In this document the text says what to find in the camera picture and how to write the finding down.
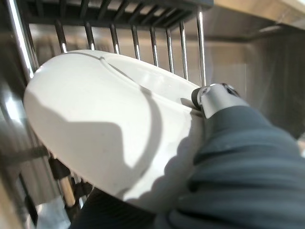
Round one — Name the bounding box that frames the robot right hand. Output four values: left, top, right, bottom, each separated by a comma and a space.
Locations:
69, 83, 305, 229

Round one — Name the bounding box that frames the stainless steel sink basin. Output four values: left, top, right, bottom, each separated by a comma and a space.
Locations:
202, 0, 305, 139

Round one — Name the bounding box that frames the cream round ceramic plate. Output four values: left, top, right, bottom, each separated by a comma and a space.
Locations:
23, 49, 208, 213

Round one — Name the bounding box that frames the black dish drying rack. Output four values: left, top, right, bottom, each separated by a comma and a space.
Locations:
0, 0, 214, 229

